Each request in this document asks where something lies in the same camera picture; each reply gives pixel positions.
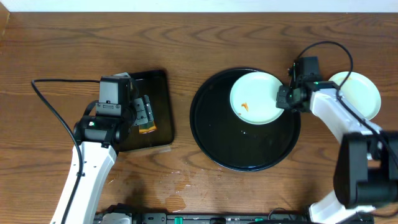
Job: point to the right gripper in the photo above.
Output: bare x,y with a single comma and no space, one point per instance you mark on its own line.
280,102

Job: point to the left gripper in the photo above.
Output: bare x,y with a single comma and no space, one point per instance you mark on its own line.
144,111

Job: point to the orange green scrub sponge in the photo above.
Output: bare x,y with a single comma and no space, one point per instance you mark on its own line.
147,128

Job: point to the light blue plate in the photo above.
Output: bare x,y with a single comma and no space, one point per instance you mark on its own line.
253,98
363,94

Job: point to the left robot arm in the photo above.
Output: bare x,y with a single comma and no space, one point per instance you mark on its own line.
98,139

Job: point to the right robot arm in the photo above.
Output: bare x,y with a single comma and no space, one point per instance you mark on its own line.
366,170

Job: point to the black rectangular tray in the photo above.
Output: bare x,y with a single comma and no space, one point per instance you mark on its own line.
154,84

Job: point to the black round tray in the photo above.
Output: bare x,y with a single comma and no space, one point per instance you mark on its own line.
231,142

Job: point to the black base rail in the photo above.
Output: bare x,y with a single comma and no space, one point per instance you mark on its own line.
162,218

